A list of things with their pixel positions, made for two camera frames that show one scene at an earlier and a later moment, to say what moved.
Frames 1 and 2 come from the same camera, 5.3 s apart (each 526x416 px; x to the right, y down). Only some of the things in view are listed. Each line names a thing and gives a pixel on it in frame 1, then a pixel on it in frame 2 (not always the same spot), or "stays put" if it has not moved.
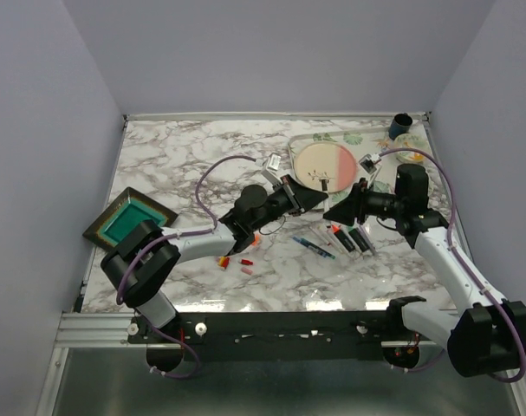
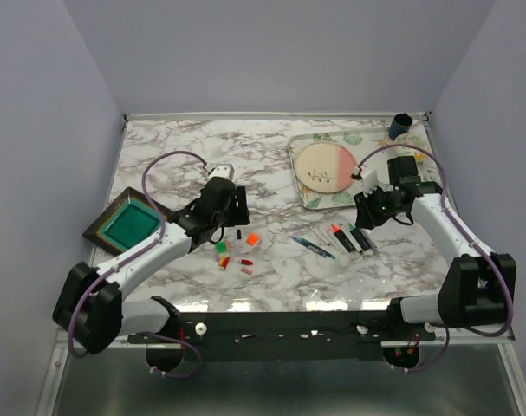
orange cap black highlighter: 344,238 stays put
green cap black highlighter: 359,238 stays put
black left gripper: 304,198 → 240,215
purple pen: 373,250 stays put
